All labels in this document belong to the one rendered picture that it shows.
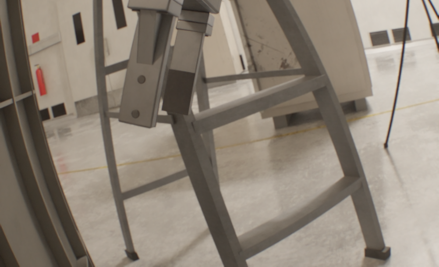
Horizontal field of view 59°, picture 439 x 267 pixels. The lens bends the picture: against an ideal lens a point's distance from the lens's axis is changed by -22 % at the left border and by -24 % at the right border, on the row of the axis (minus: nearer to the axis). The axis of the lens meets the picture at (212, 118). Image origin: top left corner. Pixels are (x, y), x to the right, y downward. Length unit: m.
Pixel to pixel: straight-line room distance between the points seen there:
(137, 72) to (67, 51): 8.31
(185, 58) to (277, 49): 2.99
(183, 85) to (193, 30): 0.05
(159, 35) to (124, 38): 7.72
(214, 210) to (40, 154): 0.42
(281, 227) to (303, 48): 0.50
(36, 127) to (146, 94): 0.63
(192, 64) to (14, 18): 0.58
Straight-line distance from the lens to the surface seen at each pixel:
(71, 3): 8.61
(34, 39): 9.18
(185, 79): 0.47
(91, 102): 8.49
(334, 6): 3.42
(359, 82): 3.47
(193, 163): 1.07
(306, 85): 1.26
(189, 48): 0.47
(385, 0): 7.54
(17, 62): 0.95
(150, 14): 0.32
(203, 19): 0.47
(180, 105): 0.47
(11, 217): 0.69
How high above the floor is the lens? 0.78
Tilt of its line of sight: 10 degrees down
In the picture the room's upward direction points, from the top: 14 degrees counter-clockwise
